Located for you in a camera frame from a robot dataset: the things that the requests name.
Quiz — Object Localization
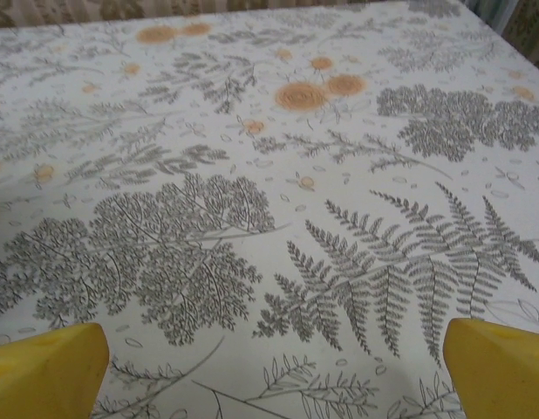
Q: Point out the floral tablecloth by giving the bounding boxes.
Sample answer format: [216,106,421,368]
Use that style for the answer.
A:
[0,0,539,419]

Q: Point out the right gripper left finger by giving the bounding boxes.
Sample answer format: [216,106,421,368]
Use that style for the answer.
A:
[0,321,110,419]

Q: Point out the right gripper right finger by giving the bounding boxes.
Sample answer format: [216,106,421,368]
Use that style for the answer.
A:
[442,317,539,419]

